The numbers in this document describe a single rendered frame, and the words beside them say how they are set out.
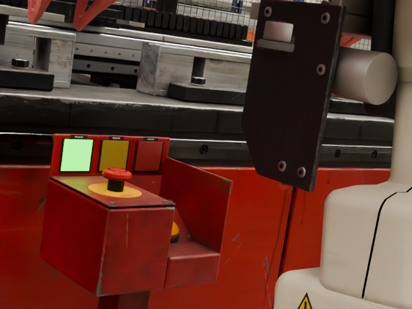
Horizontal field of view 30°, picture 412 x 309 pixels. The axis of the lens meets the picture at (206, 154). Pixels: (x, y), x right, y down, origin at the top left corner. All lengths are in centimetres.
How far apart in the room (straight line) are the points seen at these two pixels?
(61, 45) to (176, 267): 47
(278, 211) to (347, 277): 89
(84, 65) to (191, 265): 70
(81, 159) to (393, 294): 58
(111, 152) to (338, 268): 53
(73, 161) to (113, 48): 63
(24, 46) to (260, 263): 64
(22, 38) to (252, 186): 51
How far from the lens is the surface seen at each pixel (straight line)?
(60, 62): 134
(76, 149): 109
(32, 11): 84
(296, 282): 71
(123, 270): 100
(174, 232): 110
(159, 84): 145
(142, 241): 100
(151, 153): 116
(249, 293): 157
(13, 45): 130
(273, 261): 159
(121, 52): 170
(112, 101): 126
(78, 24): 87
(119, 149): 113
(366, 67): 65
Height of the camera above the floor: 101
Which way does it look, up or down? 9 degrees down
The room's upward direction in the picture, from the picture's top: 9 degrees clockwise
